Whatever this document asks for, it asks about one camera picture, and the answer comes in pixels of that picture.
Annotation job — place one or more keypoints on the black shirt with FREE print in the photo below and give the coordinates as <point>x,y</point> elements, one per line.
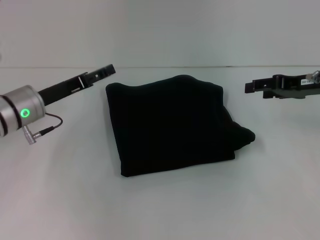
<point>175,125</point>

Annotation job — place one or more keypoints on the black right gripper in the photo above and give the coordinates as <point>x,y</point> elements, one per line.
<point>300,86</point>

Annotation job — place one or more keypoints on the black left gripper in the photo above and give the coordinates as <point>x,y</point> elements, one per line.
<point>62,88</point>

